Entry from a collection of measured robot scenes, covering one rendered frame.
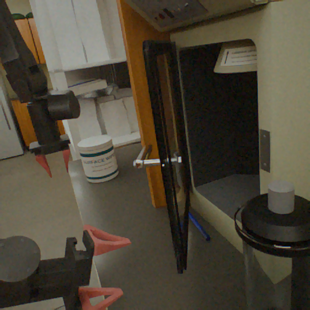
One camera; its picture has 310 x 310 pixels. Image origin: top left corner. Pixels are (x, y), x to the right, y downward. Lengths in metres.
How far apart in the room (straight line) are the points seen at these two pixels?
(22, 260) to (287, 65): 0.44
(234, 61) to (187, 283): 0.43
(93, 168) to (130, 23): 0.55
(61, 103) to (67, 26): 1.04
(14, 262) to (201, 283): 0.36
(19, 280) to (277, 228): 0.30
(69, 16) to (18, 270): 1.49
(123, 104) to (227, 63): 1.18
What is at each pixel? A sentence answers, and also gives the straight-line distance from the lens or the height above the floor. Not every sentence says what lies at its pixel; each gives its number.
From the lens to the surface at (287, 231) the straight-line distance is 0.34.
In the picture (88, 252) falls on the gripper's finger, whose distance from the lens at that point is 0.45.
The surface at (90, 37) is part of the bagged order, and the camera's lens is 1.65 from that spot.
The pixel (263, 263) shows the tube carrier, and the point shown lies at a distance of 0.37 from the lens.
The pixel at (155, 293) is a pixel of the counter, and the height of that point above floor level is 0.94.
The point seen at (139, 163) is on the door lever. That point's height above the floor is 1.20.
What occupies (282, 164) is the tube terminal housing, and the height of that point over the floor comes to 1.18.
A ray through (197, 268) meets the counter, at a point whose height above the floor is 0.94.
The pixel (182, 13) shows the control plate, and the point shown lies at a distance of 0.55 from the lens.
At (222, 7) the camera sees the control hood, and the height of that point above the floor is 1.42.
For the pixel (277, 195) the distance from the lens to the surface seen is 0.35.
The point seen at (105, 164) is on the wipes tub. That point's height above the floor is 1.01.
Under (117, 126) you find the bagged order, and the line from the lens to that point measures 1.67.
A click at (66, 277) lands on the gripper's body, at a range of 0.47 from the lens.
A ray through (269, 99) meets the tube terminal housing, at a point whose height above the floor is 1.28.
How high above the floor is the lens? 1.38
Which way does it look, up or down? 20 degrees down
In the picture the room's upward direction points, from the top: 9 degrees counter-clockwise
